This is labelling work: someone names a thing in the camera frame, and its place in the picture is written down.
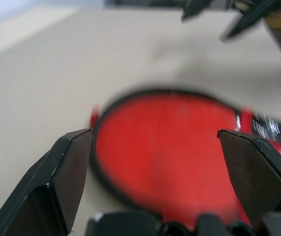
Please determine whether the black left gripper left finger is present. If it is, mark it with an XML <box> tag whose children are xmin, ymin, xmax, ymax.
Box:
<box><xmin>0</xmin><ymin>128</ymin><xmax>94</xmax><ymax>236</ymax></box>

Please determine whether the red plastic bag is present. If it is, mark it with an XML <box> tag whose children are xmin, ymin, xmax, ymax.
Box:
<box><xmin>90</xmin><ymin>88</ymin><xmax>281</xmax><ymax>231</ymax></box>

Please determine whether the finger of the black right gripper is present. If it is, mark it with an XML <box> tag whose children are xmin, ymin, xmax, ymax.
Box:
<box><xmin>219</xmin><ymin>0</ymin><xmax>279</xmax><ymax>43</ymax></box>
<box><xmin>181</xmin><ymin>0</ymin><xmax>206</xmax><ymax>23</ymax></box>

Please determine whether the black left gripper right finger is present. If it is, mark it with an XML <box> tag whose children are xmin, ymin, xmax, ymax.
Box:
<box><xmin>218</xmin><ymin>129</ymin><xmax>281</xmax><ymax>226</ymax></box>

